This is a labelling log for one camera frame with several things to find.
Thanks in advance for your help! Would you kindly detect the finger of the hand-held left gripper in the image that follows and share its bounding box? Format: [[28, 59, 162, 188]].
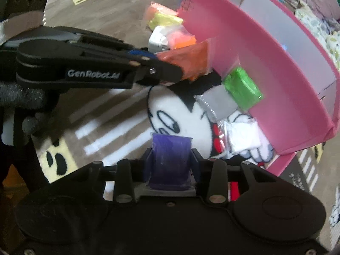
[[130, 58, 184, 86], [79, 31, 158, 60]]

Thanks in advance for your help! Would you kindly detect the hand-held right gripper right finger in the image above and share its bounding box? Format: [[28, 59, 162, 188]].
[[191, 148, 258, 203]]

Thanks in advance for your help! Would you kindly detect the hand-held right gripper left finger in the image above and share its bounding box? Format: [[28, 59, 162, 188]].
[[88, 149, 152, 204]]

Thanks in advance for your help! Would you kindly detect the orange clay packet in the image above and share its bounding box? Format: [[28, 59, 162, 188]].
[[156, 42, 211, 82]]

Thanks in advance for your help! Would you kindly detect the purple clay packet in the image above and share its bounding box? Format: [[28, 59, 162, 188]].
[[144, 133, 193, 191]]

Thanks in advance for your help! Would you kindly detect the pink storage box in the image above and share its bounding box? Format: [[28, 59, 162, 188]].
[[176, 0, 340, 177]]

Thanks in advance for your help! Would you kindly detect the person's left hand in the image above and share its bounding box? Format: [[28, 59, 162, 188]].
[[0, 82, 55, 136]]

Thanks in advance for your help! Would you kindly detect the cartoon printed blanket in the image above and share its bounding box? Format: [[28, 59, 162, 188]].
[[34, 0, 340, 235]]

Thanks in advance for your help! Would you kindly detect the white clay packet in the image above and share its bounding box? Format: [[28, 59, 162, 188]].
[[220, 115, 262, 155], [148, 25, 174, 53]]

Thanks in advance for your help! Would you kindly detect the neon pink clay packet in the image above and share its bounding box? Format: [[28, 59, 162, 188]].
[[167, 30, 197, 50]]

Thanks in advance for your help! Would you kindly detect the yellow clay packet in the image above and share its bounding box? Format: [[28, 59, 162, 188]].
[[148, 13, 184, 31]]

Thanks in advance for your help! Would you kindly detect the salmon pink clay packet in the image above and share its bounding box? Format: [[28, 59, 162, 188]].
[[147, 1, 178, 20]]

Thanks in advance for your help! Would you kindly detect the grey clay packet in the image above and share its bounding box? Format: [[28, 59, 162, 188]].
[[195, 86, 239, 122]]

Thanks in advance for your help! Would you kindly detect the green clay packet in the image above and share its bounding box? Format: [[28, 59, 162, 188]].
[[222, 67, 264, 111]]

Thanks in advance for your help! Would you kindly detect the dark printed box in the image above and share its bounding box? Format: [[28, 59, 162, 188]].
[[279, 151, 320, 193]]

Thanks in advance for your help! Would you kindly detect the white floral quilt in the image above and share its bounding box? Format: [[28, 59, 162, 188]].
[[294, 1, 340, 72]]

